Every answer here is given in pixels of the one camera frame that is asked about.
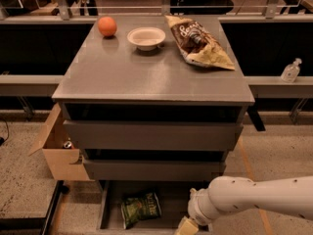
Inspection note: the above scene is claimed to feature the brown and yellow chip bag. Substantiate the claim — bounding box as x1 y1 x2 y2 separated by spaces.
165 16 235 71

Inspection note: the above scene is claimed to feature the grey top drawer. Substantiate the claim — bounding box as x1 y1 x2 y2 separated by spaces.
64 120 243 151

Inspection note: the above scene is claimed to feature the grey bottom drawer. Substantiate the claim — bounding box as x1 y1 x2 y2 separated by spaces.
98 181 208 235

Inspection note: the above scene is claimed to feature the green jalapeno chip bag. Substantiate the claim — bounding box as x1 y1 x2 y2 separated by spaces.
121 190 161 229

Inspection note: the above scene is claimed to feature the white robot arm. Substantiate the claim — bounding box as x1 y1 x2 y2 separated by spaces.
174 176 313 235

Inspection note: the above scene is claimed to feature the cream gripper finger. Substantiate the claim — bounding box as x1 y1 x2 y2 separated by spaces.
174 216 199 235

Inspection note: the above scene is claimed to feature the clear sanitizer bottle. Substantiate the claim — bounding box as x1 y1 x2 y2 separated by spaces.
281 58 302 83

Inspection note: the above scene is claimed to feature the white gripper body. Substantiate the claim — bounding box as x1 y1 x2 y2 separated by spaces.
188 188 216 226

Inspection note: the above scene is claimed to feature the grey drawer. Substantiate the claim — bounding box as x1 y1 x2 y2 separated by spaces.
83 160 226 181
98 181 208 235
64 120 243 151

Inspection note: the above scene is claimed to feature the grey drawer cabinet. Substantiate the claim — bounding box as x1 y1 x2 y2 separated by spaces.
52 15 255 184

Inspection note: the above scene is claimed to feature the grey middle drawer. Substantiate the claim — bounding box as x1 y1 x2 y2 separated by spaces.
83 160 226 181

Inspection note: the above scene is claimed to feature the orange fruit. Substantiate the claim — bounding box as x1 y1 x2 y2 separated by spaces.
98 17 117 37

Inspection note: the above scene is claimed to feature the grey metal railing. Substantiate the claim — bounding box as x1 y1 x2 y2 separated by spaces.
0 13 313 100

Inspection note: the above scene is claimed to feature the white bowl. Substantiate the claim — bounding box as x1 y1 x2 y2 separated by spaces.
127 27 165 51

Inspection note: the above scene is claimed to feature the cardboard box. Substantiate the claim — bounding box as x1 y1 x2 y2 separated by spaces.
28 104 90 181

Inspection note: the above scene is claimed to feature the soda can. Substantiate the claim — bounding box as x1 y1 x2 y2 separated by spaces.
63 141 73 149

